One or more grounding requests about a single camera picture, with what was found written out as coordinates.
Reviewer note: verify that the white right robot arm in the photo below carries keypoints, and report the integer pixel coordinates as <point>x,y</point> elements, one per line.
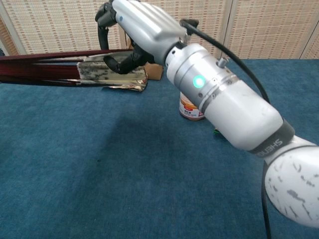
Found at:
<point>236,112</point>

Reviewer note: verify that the round can with clear lid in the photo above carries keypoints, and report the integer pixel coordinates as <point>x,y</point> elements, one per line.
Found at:
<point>189,110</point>

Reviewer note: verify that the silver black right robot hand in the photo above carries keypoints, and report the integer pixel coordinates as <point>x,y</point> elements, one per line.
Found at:
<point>149,25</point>

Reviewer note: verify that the brown cardboard carry box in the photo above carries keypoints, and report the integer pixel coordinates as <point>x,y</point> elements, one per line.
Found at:
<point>153,72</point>

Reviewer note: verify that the red ribbed paper folding fan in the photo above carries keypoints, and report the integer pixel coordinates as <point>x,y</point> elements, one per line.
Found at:
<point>49,69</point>

